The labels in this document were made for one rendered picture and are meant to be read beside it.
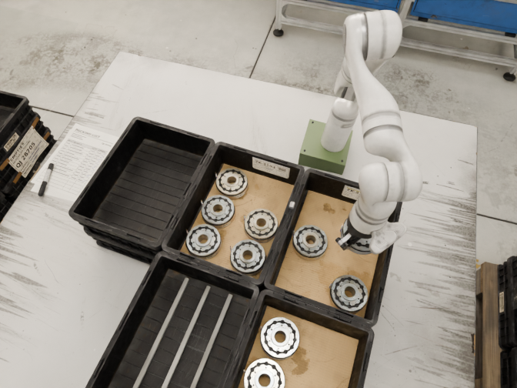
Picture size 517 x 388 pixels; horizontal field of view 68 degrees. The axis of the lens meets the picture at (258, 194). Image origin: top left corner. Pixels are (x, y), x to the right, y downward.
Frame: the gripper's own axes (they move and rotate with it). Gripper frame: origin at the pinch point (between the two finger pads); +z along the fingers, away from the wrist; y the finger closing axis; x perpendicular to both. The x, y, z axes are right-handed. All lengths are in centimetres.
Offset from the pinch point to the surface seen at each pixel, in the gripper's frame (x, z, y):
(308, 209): -18.8, 21.7, -3.5
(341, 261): 0.4, 20.4, -0.4
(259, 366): 9.2, 14.6, 35.9
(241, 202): -33.5, 21.4, 12.5
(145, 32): -231, 118, -29
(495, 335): 58, 90, -55
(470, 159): -3, 39, -72
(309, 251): -7.1, 17.5, 6.2
